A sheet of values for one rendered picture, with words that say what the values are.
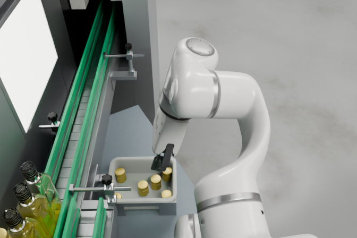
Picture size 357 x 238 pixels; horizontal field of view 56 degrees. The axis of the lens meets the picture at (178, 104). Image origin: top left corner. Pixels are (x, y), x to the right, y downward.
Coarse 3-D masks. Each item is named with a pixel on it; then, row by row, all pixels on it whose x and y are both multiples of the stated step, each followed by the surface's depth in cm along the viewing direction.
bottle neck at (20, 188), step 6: (18, 186) 72; (24, 186) 72; (18, 192) 71; (24, 192) 71; (30, 192) 73; (18, 198) 72; (24, 198) 72; (30, 198) 73; (24, 204) 73; (30, 204) 74
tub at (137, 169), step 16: (112, 160) 114; (128, 160) 115; (144, 160) 115; (112, 176) 111; (128, 176) 118; (144, 176) 118; (160, 176) 118; (128, 192) 113; (160, 192) 113; (176, 192) 105
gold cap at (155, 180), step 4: (152, 176) 113; (156, 176) 113; (152, 180) 112; (156, 180) 112; (160, 180) 112; (152, 184) 112; (156, 184) 112; (160, 184) 113; (152, 188) 114; (156, 188) 113
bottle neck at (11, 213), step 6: (6, 210) 68; (12, 210) 68; (6, 216) 68; (12, 216) 69; (18, 216) 68; (6, 222) 67; (12, 222) 67; (18, 222) 68; (24, 222) 71; (12, 228) 69; (18, 228) 69
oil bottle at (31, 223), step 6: (30, 222) 72; (36, 222) 73; (24, 228) 70; (30, 228) 71; (36, 228) 73; (12, 234) 69; (18, 234) 69; (24, 234) 70; (30, 234) 71; (36, 234) 73; (42, 234) 77
